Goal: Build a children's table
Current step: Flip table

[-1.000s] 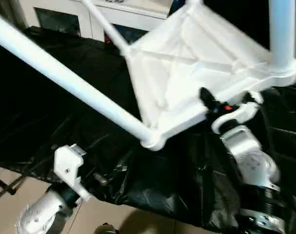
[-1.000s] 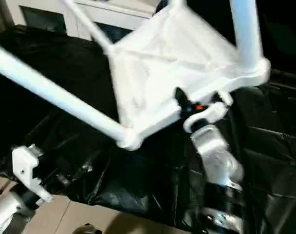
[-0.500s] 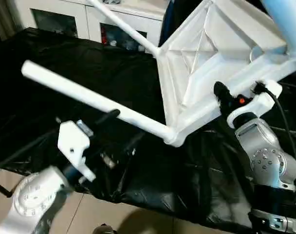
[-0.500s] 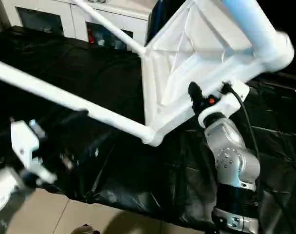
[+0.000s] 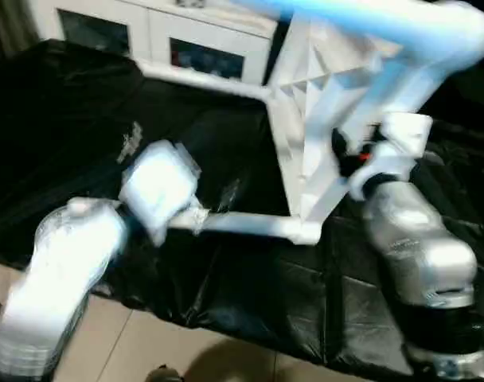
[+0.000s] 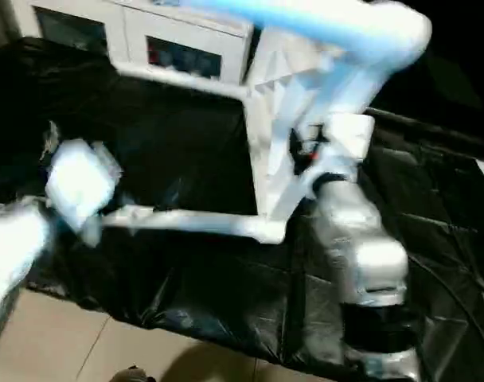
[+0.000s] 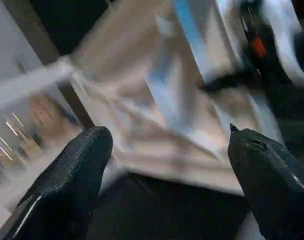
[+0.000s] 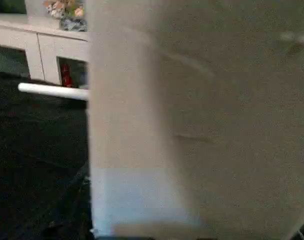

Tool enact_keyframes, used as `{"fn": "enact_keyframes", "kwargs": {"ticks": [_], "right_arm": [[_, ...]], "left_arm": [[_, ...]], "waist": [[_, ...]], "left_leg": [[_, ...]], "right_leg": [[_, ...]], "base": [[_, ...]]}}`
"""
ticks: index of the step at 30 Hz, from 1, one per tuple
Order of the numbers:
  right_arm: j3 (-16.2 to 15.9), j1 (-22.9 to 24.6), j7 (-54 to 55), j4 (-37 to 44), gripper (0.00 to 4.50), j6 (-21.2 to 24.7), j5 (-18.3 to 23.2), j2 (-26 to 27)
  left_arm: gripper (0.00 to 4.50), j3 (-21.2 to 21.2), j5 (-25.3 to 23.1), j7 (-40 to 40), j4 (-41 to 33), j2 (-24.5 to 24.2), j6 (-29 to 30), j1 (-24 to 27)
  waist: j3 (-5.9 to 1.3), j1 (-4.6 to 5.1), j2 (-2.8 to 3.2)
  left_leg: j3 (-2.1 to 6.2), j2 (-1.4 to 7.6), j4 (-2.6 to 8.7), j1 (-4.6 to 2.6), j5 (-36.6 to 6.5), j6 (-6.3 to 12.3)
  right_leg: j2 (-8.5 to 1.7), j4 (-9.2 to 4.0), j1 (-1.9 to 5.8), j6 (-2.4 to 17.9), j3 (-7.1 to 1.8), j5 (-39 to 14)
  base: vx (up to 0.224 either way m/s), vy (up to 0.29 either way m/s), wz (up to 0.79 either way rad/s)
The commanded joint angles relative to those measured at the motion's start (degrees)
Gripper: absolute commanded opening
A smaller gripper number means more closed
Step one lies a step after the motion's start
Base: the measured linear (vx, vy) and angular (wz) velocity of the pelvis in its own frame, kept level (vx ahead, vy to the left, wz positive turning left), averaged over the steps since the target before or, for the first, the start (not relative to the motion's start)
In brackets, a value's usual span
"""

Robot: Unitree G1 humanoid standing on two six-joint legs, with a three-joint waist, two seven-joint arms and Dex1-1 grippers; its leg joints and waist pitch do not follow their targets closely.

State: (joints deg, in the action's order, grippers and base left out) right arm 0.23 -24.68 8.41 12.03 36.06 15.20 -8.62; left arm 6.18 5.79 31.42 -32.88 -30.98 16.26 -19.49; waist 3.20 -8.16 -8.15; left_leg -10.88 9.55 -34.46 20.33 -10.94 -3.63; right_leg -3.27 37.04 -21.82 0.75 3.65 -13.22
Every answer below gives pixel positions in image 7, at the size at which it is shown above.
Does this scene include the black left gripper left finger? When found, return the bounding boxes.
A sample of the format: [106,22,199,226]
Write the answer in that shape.
[0,126,114,240]

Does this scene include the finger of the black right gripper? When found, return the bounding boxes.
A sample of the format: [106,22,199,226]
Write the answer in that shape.
[203,70,262,93]

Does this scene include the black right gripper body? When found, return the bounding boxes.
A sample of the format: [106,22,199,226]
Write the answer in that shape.
[240,0,294,87]

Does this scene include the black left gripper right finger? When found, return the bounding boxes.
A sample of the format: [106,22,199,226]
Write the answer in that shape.
[227,123,304,240]

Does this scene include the white plastic table top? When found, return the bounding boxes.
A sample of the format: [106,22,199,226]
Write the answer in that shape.
[54,0,284,197]

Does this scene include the black glossy mat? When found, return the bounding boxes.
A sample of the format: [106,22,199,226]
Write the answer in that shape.
[86,79,304,240]

